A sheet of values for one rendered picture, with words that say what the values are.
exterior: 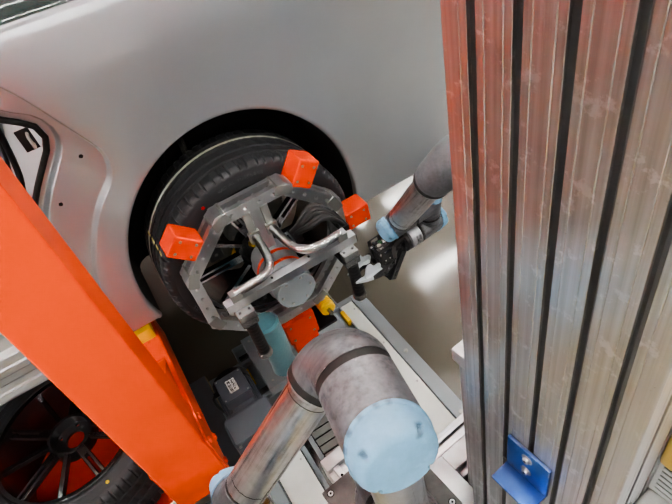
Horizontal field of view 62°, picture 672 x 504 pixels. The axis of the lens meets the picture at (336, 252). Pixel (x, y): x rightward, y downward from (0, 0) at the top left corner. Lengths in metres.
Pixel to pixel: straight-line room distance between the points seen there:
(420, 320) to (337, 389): 1.89
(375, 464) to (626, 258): 0.38
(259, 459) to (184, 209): 0.90
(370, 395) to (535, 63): 0.44
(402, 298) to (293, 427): 1.87
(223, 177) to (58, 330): 0.68
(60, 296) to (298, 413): 0.52
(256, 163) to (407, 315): 1.24
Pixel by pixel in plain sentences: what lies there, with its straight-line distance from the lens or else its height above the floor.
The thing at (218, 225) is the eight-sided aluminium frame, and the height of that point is 1.10.
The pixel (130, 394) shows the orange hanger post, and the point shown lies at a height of 1.07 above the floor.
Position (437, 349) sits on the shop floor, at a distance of 2.51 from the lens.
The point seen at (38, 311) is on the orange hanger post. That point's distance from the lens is 1.17.
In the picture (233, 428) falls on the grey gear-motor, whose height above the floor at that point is 0.41.
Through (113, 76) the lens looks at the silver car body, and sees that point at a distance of 1.54.
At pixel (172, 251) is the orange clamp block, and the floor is 1.09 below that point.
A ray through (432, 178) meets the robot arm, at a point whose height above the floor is 1.26.
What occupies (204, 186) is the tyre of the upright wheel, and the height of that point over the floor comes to 1.17.
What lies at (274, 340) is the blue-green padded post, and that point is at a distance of 1.81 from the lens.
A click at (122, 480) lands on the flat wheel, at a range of 2.00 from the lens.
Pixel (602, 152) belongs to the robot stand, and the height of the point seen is 1.81.
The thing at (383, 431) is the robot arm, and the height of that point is 1.46.
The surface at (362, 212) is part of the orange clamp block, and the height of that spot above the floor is 0.86.
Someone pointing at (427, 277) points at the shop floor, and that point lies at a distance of 2.77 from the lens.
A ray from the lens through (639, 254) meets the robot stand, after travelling 0.48.
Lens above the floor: 2.08
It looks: 44 degrees down
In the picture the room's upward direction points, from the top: 16 degrees counter-clockwise
